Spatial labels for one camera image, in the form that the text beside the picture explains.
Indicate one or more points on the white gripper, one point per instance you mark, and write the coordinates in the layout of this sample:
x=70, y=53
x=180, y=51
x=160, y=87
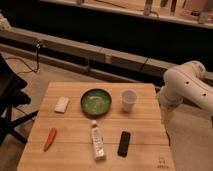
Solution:
x=167, y=115

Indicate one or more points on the green ceramic bowl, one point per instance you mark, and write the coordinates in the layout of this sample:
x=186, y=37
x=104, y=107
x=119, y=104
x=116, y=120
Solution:
x=96, y=102

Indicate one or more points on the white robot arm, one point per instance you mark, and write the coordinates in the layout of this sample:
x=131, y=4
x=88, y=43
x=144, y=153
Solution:
x=184, y=81

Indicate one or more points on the black remote control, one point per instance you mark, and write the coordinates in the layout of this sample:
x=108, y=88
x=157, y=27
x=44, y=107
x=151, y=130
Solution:
x=124, y=144

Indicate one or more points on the white rectangular sponge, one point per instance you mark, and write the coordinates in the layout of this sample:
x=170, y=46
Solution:
x=61, y=104

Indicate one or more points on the orange carrot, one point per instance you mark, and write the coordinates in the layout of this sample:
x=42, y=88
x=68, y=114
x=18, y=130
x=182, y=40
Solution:
x=50, y=139

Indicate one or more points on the black office chair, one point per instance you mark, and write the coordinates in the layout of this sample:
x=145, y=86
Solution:
x=11, y=95

